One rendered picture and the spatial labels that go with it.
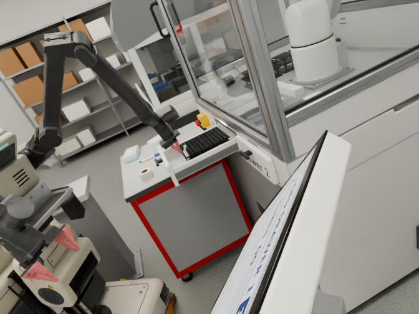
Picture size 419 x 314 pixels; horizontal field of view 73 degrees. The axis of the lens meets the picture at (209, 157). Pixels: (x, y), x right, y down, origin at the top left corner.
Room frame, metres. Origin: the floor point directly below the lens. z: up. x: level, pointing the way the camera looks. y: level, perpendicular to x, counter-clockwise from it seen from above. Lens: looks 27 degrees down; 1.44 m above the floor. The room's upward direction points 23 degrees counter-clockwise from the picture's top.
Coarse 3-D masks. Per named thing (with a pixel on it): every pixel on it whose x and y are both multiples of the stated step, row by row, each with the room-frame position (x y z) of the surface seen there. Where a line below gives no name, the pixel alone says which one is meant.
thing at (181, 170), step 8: (224, 128) 1.36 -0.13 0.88; (192, 136) 1.38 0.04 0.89; (232, 136) 1.28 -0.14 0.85; (224, 144) 1.15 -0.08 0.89; (232, 144) 1.16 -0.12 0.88; (168, 152) 1.35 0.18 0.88; (176, 152) 1.36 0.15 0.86; (208, 152) 1.14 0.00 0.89; (216, 152) 1.14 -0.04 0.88; (224, 152) 1.15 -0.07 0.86; (232, 152) 1.15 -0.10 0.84; (168, 160) 1.35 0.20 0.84; (176, 160) 1.31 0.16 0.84; (192, 160) 1.13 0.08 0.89; (200, 160) 1.13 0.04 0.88; (208, 160) 1.13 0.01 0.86; (216, 160) 1.14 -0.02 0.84; (176, 168) 1.11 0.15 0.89; (184, 168) 1.12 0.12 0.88; (192, 168) 1.12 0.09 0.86; (200, 168) 1.13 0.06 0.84; (176, 176) 1.11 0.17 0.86; (184, 176) 1.11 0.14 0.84
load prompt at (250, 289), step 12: (300, 180) 0.34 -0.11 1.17; (288, 192) 0.37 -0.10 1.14; (288, 204) 0.31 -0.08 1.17; (276, 228) 0.29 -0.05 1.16; (264, 252) 0.26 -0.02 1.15; (264, 264) 0.23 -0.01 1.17; (252, 276) 0.25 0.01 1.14; (252, 288) 0.21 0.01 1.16; (240, 300) 0.22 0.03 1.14; (240, 312) 0.20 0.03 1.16
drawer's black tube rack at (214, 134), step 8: (216, 128) 1.35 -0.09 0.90; (200, 136) 1.34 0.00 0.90; (208, 136) 1.29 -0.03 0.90; (216, 136) 1.26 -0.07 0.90; (224, 136) 1.21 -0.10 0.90; (184, 144) 1.32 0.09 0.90; (192, 144) 1.29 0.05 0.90; (200, 144) 1.24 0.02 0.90; (208, 144) 1.21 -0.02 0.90; (216, 144) 1.24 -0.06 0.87; (192, 152) 1.19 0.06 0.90; (200, 152) 1.22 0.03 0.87
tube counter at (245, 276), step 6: (264, 240) 0.31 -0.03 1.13; (258, 252) 0.30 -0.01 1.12; (252, 258) 0.31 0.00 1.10; (252, 264) 0.28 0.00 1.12; (246, 270) 0.29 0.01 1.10; (246, 276) 0.27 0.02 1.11; (240, 282) 0.28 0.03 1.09; (240, 288) 0.26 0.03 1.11; (240, 294) 0.24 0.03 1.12; (234, 300) 0.25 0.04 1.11; (234, 306) 0.23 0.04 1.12; (228, 312) 0.24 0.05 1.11
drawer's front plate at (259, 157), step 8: (240, 136) 1.09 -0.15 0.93; (240, 144) 1.07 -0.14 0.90; (248, 144) 0.99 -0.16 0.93; (256, 152) 0.91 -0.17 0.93; (248, 160) 1.04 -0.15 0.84; (256, 160) 0.94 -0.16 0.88; (264, 160) 0.85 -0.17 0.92; (256, 168) 0.97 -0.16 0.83; (272, 168) 0.83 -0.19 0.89; (272, 176) 0.83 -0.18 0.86
